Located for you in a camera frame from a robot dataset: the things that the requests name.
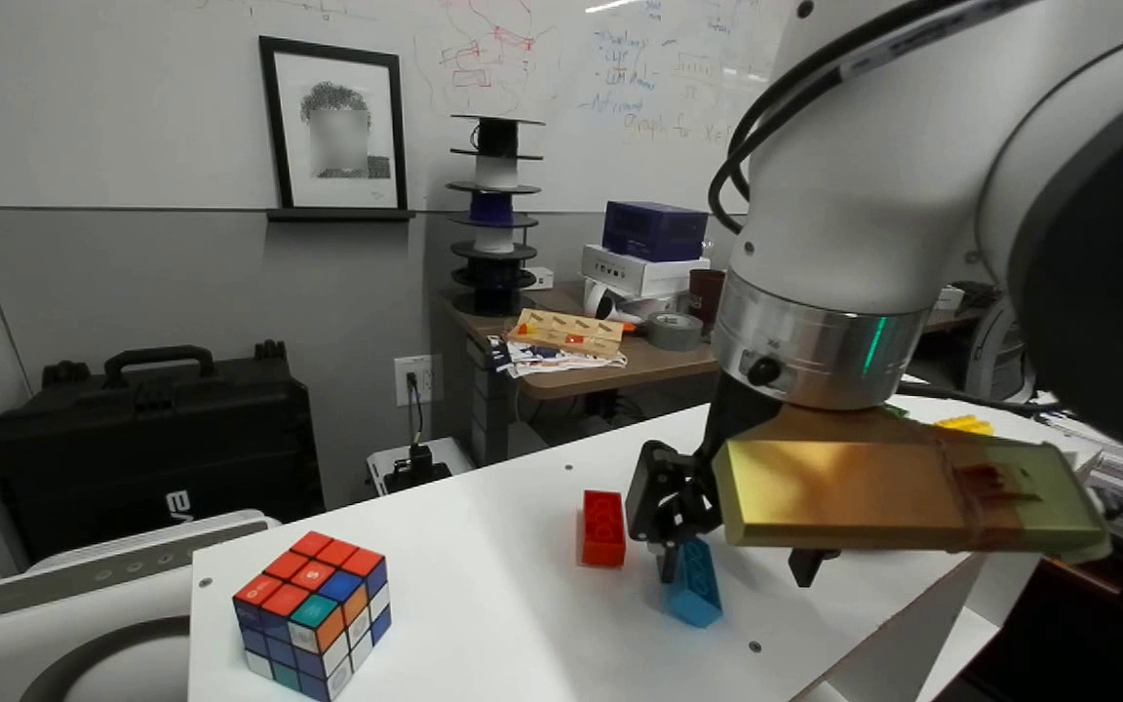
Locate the dark blue box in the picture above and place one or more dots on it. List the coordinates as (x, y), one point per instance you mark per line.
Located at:
(654, 232)

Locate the yellow translucent camera mount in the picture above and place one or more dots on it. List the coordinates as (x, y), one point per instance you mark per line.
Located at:
(876, 493)

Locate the orange toy brick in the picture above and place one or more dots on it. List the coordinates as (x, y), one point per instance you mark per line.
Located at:
(602, 532)

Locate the blue toy brick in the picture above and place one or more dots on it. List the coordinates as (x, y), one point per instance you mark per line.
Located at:
(697, 595)

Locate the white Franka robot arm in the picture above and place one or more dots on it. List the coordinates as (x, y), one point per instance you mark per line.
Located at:
(876, 171)

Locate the white grey machine housing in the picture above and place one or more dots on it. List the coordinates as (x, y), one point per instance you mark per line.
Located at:
(57, 600)

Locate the white wall outlet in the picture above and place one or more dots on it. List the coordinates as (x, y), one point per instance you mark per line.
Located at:
(409, 379)

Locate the black hard carrying case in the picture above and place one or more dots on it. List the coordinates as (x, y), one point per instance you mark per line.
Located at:
(144, 452)

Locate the white floor power box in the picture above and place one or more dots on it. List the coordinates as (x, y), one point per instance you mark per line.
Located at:
(419, 467)

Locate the orange yellow game box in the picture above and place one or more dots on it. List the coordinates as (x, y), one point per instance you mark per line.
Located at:
(568, 332)

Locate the black framed portrait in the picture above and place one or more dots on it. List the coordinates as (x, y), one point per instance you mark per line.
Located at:
(331, 132)

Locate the printed magazines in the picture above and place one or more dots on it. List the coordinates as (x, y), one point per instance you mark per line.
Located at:
(562, 366)

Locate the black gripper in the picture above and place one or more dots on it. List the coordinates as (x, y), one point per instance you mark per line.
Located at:
(680, 493)

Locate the dark brown mug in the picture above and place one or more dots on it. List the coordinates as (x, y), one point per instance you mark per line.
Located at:
(703, 295)

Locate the white board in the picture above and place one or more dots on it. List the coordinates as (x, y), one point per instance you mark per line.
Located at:
(498, 610)

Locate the Rubik's cube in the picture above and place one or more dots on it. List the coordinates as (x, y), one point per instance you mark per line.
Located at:
(312, 610)

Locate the wooden desk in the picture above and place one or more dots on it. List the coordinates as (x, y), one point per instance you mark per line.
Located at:
(614, 376)

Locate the grey duct tape roll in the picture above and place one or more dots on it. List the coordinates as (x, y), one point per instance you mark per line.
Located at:
(676, 331)

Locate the stacked filament spool tower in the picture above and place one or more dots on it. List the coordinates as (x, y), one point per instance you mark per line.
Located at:
(498, 218)

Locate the white cardboard box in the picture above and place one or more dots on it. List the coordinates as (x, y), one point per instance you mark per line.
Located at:
(633, 275)

